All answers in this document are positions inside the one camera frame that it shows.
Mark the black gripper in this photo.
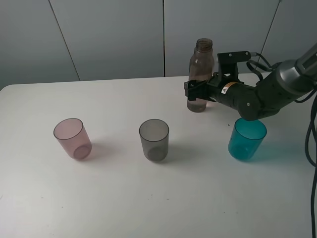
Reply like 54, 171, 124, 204
184, 72, 250, 109

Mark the brown translucent plastic bottle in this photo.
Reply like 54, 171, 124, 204
186, 38, 215, 113

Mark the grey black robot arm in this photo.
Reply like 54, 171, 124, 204
184, 45, 317, 121

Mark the grey translucent plastic cup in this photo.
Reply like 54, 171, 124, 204
139, 119, 169, 162

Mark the teal translucent plastic cup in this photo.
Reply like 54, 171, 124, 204
228, 118, 267, 161

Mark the pink translucent plastic cup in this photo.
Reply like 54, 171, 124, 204
53, 118, 92, 161

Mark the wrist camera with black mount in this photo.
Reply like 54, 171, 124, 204
217, 51, 251, 82

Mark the black camera cable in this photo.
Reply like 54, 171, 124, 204
246, 51, 279, 81

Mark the black hanging cable bundle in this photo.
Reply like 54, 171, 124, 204
294, 89, 317, 238

